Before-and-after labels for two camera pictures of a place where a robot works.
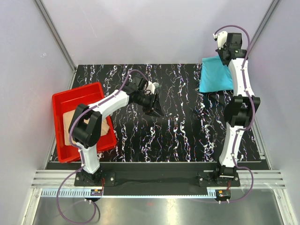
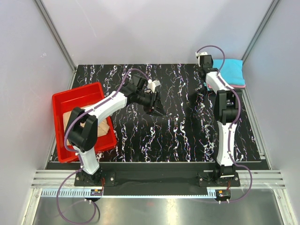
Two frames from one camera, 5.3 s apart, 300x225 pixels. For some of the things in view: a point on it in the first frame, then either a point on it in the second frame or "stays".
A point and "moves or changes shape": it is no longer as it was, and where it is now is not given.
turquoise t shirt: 214,76 moves or changes shape
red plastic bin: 69,100 stays
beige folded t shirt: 67,117 stays
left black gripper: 156,108 stays
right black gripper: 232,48 -> 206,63
